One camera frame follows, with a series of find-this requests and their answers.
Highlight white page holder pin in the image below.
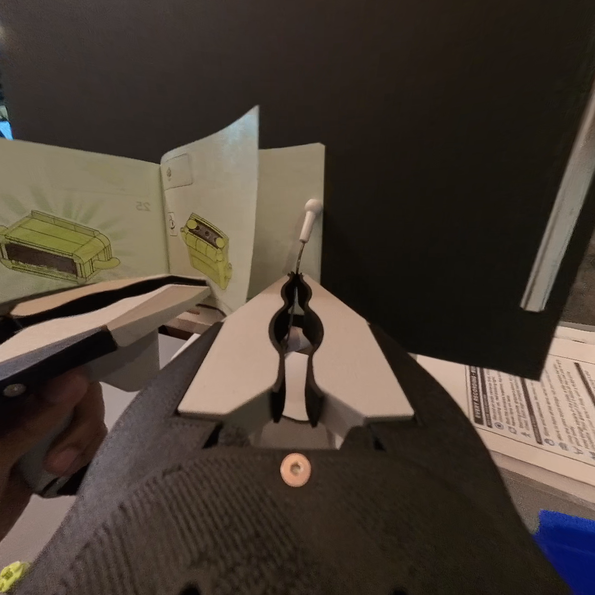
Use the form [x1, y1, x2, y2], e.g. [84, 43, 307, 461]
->
[289, 199, 324, 280]

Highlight white book stand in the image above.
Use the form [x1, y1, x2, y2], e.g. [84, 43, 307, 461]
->
[158, 304, 321, 421]

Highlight person's left hand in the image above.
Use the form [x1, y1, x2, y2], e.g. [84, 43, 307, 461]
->
[0, 371, 108, 540]

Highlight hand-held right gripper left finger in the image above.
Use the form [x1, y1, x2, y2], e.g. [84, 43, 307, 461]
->
[177, 272, 298, 439]

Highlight instruction booklet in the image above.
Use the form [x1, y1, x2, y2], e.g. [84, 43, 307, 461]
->
[0, 106, 326, 313]

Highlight black backdrop board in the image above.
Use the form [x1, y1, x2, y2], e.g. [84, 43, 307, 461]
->
[0, 0, 595, 383]

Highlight blue plastic bin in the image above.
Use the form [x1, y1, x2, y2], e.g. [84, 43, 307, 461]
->
[532, 509, 595, 595]

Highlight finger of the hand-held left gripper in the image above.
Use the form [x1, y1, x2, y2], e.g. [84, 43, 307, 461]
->
[0, 284, 213, 394]
[9, 274, 208, 321]

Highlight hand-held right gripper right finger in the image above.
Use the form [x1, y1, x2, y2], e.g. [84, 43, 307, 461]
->
[298, 273, 415, 443]

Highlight white printed sheet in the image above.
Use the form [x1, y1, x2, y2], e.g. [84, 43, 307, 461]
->
[465, 325, 595, 471]

